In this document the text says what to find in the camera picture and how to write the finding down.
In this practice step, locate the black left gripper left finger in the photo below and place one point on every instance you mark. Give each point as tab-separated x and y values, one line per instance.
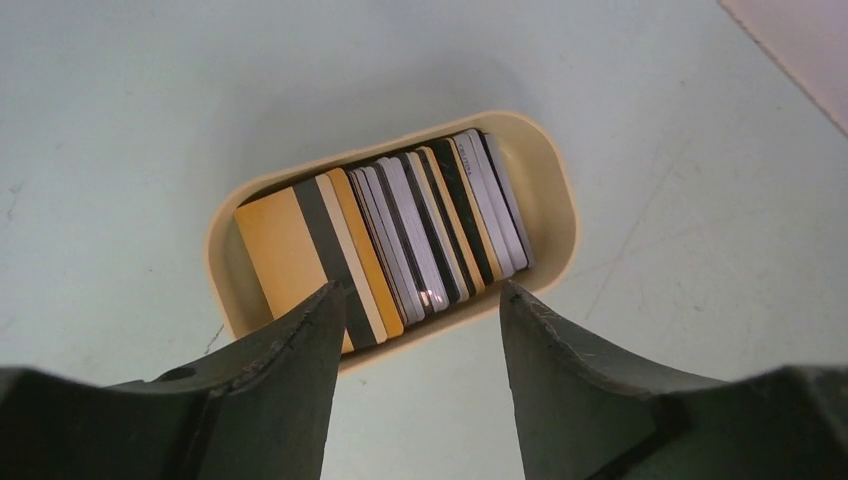
258	408

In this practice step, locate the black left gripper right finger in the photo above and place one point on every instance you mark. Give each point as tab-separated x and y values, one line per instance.
586	408

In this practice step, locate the beige oval card tray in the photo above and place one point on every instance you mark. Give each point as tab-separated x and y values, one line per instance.
543	192

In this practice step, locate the yellow card with black stripe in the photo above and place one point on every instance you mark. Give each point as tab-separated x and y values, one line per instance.
298	240

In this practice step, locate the stack of grey cards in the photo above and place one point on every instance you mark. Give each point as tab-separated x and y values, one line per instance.
435	225

